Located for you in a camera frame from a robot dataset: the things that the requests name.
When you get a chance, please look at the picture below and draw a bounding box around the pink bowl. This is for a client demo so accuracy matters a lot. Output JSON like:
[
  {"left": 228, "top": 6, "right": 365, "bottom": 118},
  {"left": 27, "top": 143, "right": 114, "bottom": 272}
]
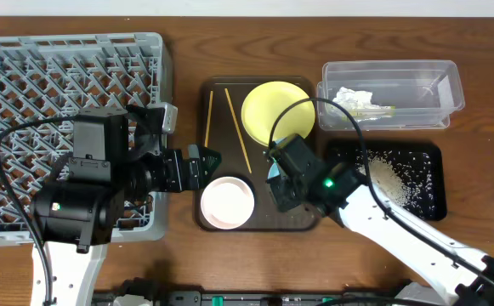
[{"left": 200, "top": 176, "right": 255, "bottom": 230}]

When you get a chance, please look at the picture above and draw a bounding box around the clear plastic bin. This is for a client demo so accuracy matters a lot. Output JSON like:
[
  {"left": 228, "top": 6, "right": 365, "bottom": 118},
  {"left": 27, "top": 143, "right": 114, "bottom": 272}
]
[{"left": 317, "top": 59, "right": 465, "bottom": 130}]

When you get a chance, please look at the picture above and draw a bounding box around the black waste tray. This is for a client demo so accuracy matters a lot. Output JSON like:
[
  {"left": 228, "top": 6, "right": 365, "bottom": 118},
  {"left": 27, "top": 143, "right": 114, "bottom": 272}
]
[{"left": 325, "top": 141, "right": 448, "bottom": 222}]

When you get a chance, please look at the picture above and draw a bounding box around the black rail front edge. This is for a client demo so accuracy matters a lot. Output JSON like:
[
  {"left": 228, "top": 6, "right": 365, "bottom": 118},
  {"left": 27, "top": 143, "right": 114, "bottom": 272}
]
[{"left": 91, "top": 278, "right": 445, "bottom": 306}]

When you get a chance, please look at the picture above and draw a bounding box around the wooden chopstick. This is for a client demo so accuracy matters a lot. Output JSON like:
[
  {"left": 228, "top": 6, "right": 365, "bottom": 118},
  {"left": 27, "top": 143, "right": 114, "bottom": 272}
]
[
  {"left": 224, "top": 88, "right": 253, "bottom": 174},
  {"left": 204, "top": 90, "right": 213, "bottom": 147}
]

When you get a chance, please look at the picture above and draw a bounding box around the light blue bowl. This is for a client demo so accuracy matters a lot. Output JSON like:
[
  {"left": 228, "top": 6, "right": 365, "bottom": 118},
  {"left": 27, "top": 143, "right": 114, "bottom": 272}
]
[{"left": 267, "top": 162, "right": 281, "bottom": 179}]

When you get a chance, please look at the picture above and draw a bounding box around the yellow plate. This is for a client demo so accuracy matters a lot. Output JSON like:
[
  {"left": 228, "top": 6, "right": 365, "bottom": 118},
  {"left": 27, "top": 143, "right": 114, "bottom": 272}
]
[{"left": 241, "top": 81, "right": 315, "bottom": 146}]

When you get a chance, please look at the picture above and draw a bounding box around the brown serving tray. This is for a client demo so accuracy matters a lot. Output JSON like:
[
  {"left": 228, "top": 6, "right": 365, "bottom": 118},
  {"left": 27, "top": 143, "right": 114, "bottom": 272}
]
[{"left": 198, "top": 76, "right": 319, "bottom": 232}]

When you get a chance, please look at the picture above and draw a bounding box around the yellow green snack wrapper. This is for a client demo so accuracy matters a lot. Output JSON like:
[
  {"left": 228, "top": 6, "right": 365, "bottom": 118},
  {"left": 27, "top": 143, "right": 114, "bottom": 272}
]
[{"left": 348, "top": 106, "right": 395, "bottom": 122}]

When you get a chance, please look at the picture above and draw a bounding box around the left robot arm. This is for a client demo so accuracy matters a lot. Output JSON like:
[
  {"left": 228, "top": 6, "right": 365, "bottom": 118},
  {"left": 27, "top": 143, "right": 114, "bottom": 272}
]
[{"left": 31, "top": 105, "right": 222, "bottom": 305}]

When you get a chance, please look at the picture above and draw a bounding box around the pile of white rice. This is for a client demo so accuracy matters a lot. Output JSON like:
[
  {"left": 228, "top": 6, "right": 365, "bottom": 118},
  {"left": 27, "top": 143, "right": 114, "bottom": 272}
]
[{"left": 367, "top": 150, "right": 436, "bottom": 218}]

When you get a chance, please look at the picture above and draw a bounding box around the grey dish rack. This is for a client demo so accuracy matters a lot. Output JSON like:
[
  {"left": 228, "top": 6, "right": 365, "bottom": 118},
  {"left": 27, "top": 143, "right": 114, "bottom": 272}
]
[{"left": 0, "top": 32, "right": 173, "bottom": 247}]

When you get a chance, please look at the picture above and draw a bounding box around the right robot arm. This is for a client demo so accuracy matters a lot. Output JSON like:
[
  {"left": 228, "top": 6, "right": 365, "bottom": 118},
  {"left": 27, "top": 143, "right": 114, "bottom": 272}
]
[{"left": 267, "top": 162, "right": 494, "bottom": 305}]

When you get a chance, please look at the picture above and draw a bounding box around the right wooden chopstick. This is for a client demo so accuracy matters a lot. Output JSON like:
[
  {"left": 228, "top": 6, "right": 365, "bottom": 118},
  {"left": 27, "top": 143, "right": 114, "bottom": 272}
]
[{"left": 224, "top": 88, "right": 253, "bottom": 174}]

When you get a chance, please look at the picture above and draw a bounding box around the white napkin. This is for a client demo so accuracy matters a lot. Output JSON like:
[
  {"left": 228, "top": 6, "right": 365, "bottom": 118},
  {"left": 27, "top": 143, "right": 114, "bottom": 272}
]
[{"left": 332, "top": 87, "right": 385, "bottom": 111}]

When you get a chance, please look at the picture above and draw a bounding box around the left wooden chopstick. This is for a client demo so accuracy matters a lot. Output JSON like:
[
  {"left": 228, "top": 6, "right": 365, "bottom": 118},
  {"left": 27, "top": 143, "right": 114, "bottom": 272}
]
[{"left": 204, "top": 90, "right": 213, "bottom": 147}]

